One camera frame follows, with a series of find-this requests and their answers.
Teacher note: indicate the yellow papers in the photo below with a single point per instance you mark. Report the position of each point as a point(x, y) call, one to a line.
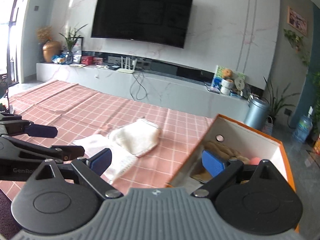
point(78, 65)

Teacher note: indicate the green leafy plant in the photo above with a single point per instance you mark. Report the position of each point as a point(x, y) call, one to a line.
point(71, 37)

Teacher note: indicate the red box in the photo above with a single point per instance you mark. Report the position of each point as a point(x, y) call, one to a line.
point(87, 60)

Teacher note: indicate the grey trash can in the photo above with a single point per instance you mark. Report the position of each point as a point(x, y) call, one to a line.
point(256, 115)

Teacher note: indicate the gold round vase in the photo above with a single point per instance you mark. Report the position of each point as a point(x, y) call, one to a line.
point(51, 52)

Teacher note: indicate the white woven plant basket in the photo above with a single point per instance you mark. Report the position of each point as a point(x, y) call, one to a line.
point(268, 126)

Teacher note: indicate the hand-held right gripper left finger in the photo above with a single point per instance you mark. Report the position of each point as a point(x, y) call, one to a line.
point(100, 159)

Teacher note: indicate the hanging green vine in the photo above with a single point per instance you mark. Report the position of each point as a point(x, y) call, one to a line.
point(298, 45)

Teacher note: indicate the pink checked cloth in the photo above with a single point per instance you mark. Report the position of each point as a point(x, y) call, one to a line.
point(75, 105)

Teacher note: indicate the black picture frame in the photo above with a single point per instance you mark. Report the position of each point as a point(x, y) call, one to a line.
point(78, 50)

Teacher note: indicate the grey marble tv cabinet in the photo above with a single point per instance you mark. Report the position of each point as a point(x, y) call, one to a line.
point(175, 90)

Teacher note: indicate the pink soft toy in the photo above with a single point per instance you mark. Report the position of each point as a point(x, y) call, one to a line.
point(256, 161)

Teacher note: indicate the colourful photo display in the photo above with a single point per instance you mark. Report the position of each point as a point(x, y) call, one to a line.
point(218, 80)

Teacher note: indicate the small orange plush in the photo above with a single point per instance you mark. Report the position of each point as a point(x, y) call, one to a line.
point(228, 73)

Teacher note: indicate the wall light switch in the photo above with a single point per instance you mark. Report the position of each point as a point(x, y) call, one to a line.
point(36, 8)

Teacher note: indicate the orange cardboard box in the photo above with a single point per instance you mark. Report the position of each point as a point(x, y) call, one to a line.
point(250, 137)

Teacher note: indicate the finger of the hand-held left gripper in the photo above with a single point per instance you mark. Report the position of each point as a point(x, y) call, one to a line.
point(42, 131)
point(65, 152)

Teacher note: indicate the black wall television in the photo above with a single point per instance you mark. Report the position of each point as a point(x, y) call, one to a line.
point(142, 17)

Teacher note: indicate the pink box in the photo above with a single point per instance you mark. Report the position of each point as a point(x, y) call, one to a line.
point(98, 60)

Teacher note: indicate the glass plant vase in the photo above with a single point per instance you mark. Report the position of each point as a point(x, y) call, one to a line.
point(69, 58)

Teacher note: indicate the blue snack bags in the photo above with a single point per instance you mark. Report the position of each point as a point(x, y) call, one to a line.
point(58, 59)

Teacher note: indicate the dark flat device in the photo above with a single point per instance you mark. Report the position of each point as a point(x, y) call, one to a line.
point(113, 67)

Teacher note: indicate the white fluffy towel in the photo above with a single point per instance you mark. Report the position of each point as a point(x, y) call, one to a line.
point(137, 137)

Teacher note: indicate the framed wall picture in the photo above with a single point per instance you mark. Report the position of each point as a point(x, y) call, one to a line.
point(297, 21)

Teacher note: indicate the phone on stand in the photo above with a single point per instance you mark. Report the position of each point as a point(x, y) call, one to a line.
point(3, 92)

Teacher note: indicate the blue water bottle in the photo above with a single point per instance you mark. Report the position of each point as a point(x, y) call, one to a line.
point(302, 130)

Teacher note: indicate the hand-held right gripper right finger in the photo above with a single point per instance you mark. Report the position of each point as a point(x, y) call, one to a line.
point(212, 162)

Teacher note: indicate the dried flower bunch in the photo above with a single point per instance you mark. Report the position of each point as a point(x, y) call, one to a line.
point(44, 34)

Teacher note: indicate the sliding glass door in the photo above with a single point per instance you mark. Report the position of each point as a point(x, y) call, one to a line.
point(12, 30)

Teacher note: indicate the tan plush toy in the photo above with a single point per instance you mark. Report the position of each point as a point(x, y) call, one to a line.
point(225, 150)

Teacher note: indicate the white router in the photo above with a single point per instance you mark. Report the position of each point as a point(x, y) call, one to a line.
point(126, 70)

